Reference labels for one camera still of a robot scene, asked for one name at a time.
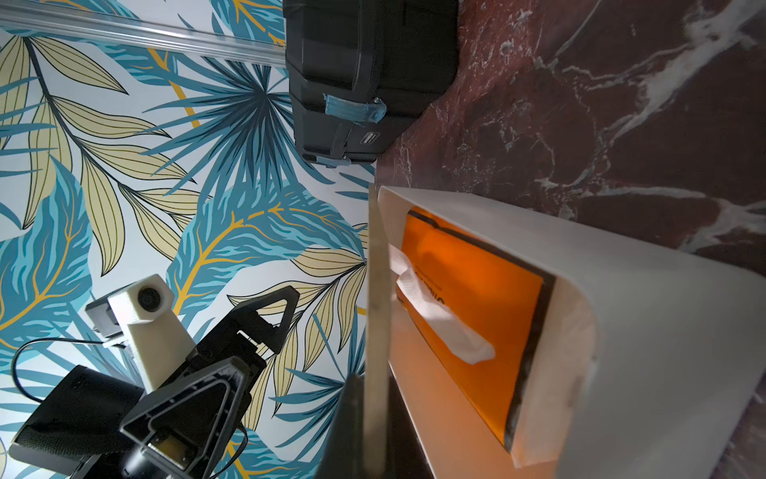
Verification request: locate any white tissue box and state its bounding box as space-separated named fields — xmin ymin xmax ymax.
xmin=376 ymin=187 xmax=765 ymax=478

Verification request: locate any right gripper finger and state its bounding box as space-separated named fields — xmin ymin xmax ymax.
xmin=315 ymin=374 xmax=364 ymax=479

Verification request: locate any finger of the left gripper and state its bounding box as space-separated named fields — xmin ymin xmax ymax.
xmin=185 ymin=285 xmax=299 ymax=383
xmin=120 ymin=357 xmax=251 ymax=478

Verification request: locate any orange tissue pack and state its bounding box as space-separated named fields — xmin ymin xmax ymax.
xmin=389 ymin=207 xmax=556 ymax=448

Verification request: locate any left aluminium corner post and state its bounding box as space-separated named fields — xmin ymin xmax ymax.
xmin=1 ymin=1 xmax=286 ymax=68

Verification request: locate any yellow wooden lid top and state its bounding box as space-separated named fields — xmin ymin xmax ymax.
xmin=362 ymin=187 xmax=391 ymax=478

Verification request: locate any black plastic toolbox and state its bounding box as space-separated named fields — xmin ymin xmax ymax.
xmin=282 ymin=1 xmax=459 ymax=163

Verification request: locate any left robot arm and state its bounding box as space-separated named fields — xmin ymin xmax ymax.
xmin=9 ymin=277 xmax=299 ymax=478

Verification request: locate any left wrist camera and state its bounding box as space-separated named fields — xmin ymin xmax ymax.
xmin=85 ymin=275 xmax=195 ymax=393

